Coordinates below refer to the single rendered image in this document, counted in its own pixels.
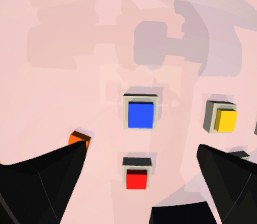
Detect red button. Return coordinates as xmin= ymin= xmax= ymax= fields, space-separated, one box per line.
xmin=123 ymin=157 xmax=152 ymax=189

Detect small orange block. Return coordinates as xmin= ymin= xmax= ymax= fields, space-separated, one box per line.
xmin=68 ymin=131 xmax=92 ymax=149

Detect yellow button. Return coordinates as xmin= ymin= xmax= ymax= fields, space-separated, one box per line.
xmin=203 ymin=101 xmax=238 ymax=134

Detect green button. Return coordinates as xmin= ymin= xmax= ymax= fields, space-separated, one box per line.
xmin=229 ymin=151 xmax=250 ymax=161

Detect blue button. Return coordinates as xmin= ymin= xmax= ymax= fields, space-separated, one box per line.
xmin=123 ymin=93 xmax=159 ymax=131

